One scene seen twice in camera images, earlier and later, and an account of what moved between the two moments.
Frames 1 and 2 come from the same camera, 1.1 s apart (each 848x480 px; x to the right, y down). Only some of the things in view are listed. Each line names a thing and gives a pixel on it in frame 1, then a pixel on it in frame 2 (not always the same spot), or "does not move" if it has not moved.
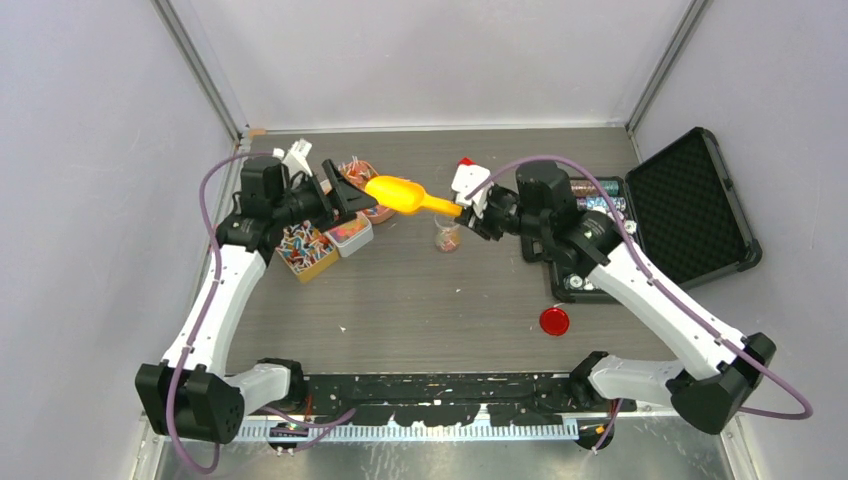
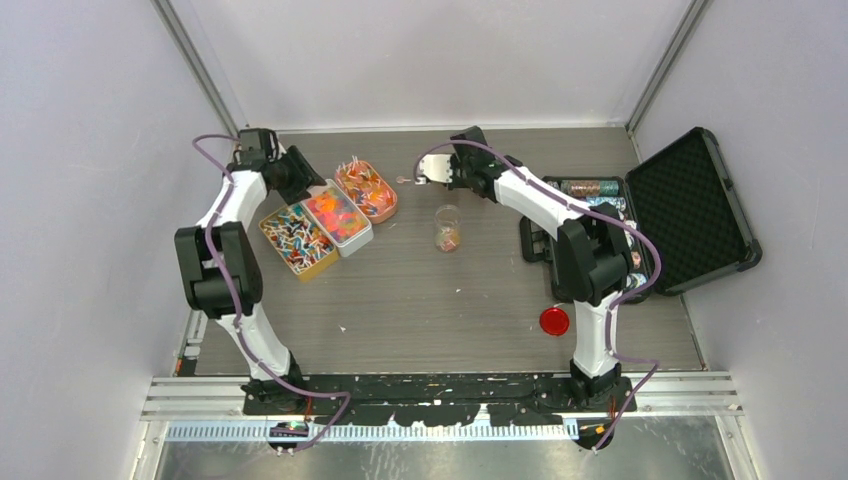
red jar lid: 554,321 does not move
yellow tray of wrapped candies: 306,251 does not move
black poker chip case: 680,211 does not move
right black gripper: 483,225 -> 456,183
